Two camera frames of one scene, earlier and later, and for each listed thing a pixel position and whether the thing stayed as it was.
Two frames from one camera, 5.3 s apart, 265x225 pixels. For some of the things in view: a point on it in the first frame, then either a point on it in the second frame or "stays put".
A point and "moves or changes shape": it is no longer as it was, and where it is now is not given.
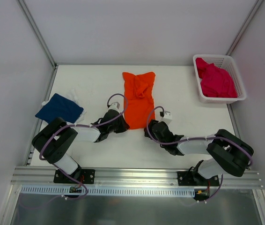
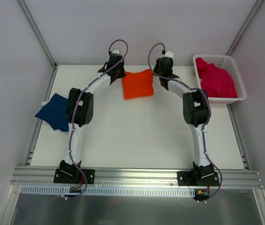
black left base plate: (84, 176) stays put
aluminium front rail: (44, 176) stays put
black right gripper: (156, 129) → (163, 77)
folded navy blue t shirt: (60, 106) stays put
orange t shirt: (138, 92) moves or changes shape
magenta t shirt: (215, 81) stays put
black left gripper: (117, 123) → (117, 72)
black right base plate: (189, 178) stays put
